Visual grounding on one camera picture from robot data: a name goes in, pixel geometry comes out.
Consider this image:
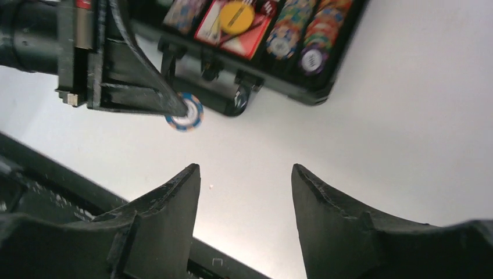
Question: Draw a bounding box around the purple chip row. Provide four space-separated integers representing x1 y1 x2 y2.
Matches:
163 0 207 34

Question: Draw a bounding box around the far right chip row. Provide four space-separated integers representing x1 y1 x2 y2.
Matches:
299 0 353 76

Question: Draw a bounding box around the poker chip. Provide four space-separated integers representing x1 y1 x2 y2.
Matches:
165 92 204 132

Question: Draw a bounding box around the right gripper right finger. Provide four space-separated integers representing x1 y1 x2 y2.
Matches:
291 164 492 278

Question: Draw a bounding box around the black poker case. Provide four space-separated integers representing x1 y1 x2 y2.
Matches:
128 1 367 117

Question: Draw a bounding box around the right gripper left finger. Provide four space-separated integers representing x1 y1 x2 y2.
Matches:
1 164 201 278

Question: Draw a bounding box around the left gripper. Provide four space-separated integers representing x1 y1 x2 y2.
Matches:
1 1 188 116

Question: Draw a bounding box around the red playing card box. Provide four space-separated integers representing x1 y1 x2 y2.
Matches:
194 1 277 60

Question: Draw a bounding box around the black mounting base plate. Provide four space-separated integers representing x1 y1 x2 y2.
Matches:
1 135 263 278

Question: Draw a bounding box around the yellow round button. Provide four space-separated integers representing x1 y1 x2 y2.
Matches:
219 1 255 35

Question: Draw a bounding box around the inner right chip row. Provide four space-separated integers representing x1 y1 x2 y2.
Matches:
266 0 317 60

